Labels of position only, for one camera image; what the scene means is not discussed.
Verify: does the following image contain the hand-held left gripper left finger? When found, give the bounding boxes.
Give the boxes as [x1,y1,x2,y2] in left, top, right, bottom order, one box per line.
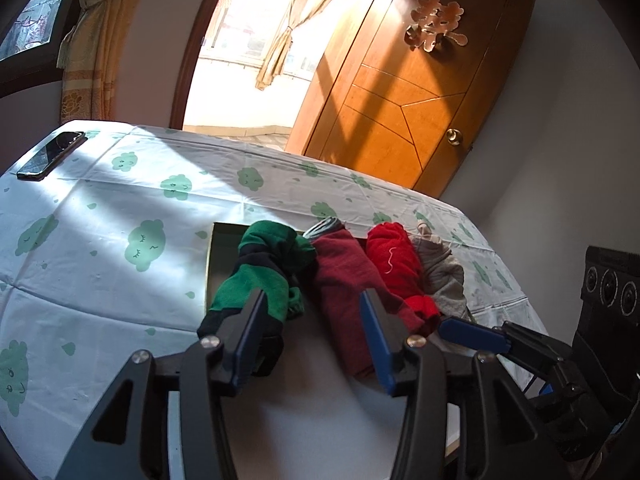
[55,287,268,480]

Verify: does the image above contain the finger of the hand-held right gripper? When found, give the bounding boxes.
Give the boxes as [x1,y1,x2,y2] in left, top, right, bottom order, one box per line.
[439,316,576,381]

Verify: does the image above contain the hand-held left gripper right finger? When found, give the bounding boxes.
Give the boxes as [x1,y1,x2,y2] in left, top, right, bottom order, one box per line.
[360,287,556,480]

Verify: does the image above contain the green black striped underwear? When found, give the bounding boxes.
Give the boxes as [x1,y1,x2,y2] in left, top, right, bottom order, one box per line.
[196,220,318,380]

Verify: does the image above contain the grey underwear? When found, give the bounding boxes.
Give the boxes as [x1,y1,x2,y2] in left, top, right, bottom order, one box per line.
[410,222,476,323]

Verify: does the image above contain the dark red underwear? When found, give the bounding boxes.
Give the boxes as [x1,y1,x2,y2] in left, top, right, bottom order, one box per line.
[300,216,426,381]

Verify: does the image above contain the red underwear with white squiggle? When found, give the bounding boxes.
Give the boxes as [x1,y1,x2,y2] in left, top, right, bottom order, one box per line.
[365,221,443,336]

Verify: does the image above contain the shallow cardboard box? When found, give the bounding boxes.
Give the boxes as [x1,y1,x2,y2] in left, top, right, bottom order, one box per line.
[204,221,463,480]

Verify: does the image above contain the orange wooden door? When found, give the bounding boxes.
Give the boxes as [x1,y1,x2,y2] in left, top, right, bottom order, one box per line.
[285,0,537,200]

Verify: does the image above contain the black smartphone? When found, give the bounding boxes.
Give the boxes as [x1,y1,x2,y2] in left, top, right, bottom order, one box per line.
[16,131,88,181]

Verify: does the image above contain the cream tied curtain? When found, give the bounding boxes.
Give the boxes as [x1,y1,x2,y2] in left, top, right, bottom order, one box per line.
[255,0,366,92]

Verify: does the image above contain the yellow patterned curtain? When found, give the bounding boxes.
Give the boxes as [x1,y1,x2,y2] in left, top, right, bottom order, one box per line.
[56,0,161,122]

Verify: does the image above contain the gold door ornament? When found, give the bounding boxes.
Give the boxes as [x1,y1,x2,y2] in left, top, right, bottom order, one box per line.
[404,0,468,53]

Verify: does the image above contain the dark framed window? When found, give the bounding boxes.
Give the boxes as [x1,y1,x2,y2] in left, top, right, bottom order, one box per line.
[0,0,83,100]

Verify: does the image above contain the brown arched doorway frame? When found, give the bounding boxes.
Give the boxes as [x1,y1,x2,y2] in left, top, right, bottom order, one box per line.
[169,0,246,131]

